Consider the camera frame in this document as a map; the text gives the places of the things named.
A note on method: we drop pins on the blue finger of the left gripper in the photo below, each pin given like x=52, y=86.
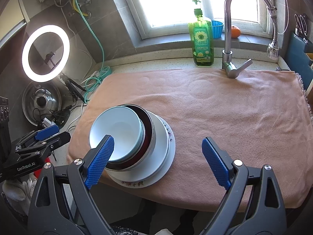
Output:
x=47, y=133

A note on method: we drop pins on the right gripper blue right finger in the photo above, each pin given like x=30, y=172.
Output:
x=219, y=162

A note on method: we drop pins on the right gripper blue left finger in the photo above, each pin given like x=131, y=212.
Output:
x=96, y=160

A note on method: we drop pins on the light blue ceramic bowl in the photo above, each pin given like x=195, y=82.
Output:
x=124, y=125

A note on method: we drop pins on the red steel bowl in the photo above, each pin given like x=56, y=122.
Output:
x=145, y=136

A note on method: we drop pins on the white ceramic bowl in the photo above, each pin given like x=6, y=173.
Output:
x=153, y=161

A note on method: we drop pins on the steel mixing bowl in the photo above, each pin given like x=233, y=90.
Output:
x=152, y=141

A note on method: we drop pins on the chrome kitchen faucet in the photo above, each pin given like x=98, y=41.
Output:
x=272, y=50

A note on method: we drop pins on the white plug adapter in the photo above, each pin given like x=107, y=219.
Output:
x=47, y=122

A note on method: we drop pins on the steel pot lid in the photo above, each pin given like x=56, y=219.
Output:
x=40, y=100

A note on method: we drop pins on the white glove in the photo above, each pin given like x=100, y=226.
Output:
x=19, y=194

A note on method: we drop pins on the floral white plate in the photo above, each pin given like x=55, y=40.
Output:
x=160, y=173

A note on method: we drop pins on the pink towel mat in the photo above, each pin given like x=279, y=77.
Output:
x=261, y=117

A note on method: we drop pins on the black tripod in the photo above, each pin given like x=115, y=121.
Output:
x=72, y=86

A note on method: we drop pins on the blue utensil holder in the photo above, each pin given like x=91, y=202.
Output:
x=299, y=52

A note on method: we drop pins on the green dish soap bottle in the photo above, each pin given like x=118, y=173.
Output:
x=201, y=34

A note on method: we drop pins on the orange fruit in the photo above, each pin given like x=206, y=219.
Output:
x=235, y=32

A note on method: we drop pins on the blue plastic cup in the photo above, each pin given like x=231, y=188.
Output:
x=217, y=28

